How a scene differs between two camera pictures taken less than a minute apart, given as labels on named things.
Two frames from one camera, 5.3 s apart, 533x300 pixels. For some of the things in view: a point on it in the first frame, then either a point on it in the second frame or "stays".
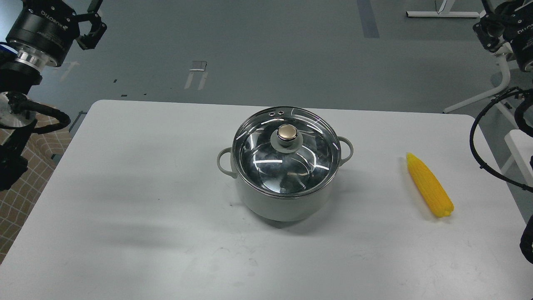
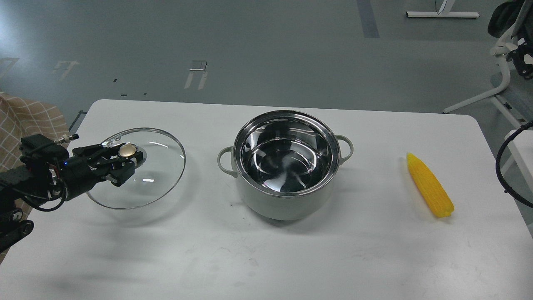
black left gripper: (46, 30) to (76, 175)
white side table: (520, 145) stays
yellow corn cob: (432, 190) stays
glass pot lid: (286, 151) to (154, 180)
